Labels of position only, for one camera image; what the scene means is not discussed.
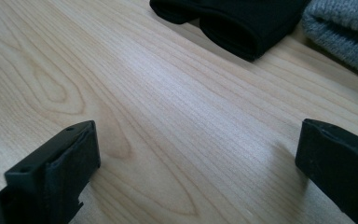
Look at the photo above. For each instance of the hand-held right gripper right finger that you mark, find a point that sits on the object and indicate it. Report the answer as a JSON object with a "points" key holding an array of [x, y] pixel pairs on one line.
{"points": [[338, 168]]}

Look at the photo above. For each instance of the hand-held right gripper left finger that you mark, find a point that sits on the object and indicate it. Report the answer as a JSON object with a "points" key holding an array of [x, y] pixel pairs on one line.
{"points": [[62, 168]]}

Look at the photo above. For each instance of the grey knit glove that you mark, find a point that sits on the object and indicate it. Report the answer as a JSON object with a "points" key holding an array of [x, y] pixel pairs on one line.
{"points": [[345, 28]]}

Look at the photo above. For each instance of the black glove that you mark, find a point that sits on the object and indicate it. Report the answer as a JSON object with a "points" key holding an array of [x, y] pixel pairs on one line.
{"points": [[248, 25]]}

